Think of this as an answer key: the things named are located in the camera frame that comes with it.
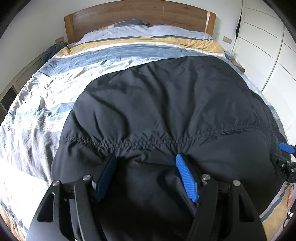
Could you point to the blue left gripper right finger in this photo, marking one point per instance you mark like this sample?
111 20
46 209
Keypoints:
189 182

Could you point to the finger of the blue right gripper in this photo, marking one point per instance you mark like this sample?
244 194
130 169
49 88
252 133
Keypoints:
287 148

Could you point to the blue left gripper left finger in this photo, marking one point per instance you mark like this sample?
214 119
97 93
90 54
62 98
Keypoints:
103 176

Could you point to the black puffer coat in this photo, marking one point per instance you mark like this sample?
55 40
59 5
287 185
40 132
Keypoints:
146 115

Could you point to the striped duvet cover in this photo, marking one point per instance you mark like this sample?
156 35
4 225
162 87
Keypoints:
31 129

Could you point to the wooden nightstand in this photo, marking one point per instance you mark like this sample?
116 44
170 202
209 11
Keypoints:
235 63

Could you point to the items on nightstand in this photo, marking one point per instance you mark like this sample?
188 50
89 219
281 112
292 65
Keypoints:
230 55

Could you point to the low white shelf unit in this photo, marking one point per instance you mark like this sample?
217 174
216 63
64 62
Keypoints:
13 88

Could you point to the light blue pillow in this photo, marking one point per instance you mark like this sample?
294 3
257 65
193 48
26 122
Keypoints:
142 31

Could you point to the teal cloth on shelf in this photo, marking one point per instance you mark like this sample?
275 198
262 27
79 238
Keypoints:
51 51

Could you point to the wooden headboard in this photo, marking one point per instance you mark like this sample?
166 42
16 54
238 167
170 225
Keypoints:
154 12

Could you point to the beige wall switch right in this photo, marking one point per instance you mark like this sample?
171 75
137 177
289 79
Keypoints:
227 40

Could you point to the beige wall switch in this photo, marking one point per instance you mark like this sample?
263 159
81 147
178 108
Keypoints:
227 40
59 40

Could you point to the beige wall switch left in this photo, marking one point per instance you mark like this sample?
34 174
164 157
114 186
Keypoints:
59 40

